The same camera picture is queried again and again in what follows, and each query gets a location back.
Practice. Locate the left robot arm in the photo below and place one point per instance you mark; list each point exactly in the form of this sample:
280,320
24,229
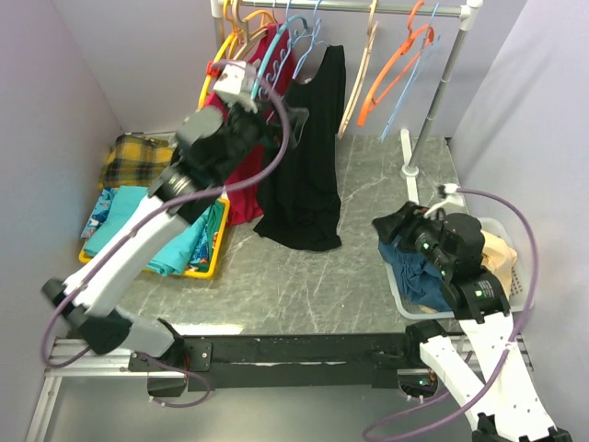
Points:
218,149

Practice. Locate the green printed garment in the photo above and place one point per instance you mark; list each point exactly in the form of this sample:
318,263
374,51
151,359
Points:
206,227

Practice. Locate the yellow plastic tray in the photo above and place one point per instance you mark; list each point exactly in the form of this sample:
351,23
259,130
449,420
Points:
188,273

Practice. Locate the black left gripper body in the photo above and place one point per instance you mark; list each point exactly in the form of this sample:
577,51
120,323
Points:
246,129

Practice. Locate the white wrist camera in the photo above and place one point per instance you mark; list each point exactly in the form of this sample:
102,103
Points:
451,201
233,84

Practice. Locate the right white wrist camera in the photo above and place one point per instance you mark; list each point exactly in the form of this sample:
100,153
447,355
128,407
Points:
451,201

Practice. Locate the yellow plaid shirt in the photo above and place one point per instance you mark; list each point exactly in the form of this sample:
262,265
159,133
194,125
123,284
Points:
135,161

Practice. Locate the orange plastic hanger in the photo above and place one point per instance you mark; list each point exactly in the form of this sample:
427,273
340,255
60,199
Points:
403,59

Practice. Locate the pale blue wire hanger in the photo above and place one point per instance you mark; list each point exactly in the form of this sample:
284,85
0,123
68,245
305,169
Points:
278,62

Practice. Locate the black shirt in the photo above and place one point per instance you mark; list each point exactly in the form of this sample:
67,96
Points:
299,200

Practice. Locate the beige hanger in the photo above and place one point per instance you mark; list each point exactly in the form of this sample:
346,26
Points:
249,30

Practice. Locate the blue patterned cloth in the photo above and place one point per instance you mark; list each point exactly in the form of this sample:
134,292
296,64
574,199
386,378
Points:
99,213

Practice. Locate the dark blue shirt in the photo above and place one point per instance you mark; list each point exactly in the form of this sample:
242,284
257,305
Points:
416,278

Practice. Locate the yellow plastic hanger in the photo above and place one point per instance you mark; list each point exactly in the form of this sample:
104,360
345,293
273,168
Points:
225,36

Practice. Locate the white perforated plastic basket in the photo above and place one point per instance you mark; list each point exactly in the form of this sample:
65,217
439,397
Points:
520,283

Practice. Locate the thin blue wire hanger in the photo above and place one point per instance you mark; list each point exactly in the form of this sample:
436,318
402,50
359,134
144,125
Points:
409,87

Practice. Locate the wooden hanger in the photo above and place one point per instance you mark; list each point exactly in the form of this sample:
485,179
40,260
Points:
372,26

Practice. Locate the cream beige shirt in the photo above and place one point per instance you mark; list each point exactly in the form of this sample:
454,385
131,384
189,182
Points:
499,259

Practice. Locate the folded turquoise cloth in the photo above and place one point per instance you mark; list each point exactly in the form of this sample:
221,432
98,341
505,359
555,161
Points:
171,259

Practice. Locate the magenta pink shirt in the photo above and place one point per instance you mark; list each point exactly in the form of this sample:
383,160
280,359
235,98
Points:
244,206

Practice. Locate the black base bar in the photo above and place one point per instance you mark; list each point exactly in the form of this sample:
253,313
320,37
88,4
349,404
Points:
212,363

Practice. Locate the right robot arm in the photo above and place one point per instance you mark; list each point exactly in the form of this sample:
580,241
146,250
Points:
500,402

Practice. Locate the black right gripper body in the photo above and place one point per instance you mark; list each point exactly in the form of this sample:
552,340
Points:
425,234

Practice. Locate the white clothes rack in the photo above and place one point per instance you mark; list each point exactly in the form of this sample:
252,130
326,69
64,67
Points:
466,13

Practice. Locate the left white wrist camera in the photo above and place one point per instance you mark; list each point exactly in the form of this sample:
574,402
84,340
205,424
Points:
233,84

